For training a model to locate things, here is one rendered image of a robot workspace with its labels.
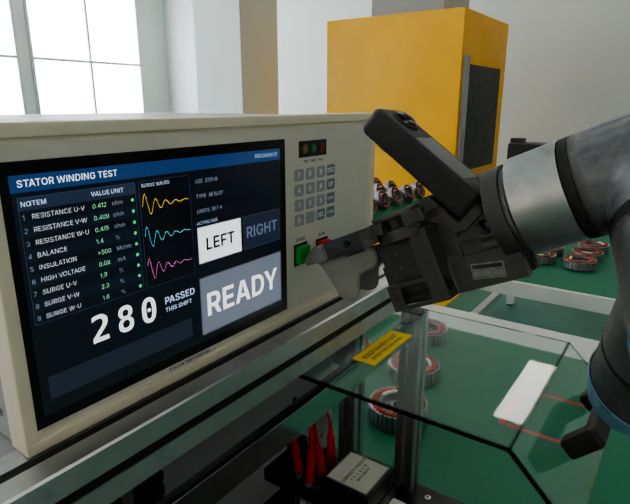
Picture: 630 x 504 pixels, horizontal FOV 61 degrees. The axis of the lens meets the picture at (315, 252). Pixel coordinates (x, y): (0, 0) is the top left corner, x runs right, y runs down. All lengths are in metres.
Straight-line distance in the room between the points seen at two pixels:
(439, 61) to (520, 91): 1.86
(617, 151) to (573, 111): 5.23
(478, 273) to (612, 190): 0.12
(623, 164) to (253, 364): 0.32
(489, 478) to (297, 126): 0.67
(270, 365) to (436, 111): 3.58
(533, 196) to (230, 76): 4.09
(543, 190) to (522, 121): 5.33
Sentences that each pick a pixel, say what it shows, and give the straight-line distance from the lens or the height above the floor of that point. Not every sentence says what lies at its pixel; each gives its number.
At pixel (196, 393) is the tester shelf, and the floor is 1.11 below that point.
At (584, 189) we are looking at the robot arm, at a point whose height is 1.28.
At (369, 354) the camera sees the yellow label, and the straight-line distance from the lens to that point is 0.60.
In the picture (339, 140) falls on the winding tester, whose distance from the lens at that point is 0.58.
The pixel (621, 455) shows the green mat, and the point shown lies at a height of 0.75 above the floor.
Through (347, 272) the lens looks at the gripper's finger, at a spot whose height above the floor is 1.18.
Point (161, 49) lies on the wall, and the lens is 8.59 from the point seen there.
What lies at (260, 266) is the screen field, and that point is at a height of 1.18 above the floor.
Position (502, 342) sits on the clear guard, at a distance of 0.66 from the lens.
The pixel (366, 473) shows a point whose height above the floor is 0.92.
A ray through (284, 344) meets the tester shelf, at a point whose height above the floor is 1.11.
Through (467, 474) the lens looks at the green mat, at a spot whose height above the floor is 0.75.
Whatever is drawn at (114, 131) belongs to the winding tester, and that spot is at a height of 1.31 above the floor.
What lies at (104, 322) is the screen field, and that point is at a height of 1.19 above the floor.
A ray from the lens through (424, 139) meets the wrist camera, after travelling 0.46.
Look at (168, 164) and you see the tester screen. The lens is 0.41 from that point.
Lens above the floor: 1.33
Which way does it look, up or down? 16 degrees down
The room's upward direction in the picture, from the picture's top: straight up
